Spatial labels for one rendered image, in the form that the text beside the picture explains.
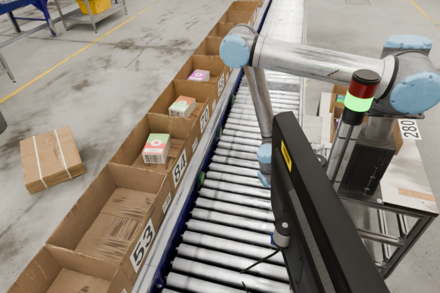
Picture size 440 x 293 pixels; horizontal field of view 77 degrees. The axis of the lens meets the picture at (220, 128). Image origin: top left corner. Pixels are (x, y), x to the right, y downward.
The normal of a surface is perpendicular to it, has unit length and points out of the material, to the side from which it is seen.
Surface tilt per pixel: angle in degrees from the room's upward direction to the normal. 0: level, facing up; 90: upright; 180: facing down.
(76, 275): 0
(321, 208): 13
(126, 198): 1
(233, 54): 89
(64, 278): 0
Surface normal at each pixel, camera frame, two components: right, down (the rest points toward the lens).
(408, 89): -0.21, 0.63
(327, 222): -0.25, -0.74
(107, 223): -0.03, -0.78
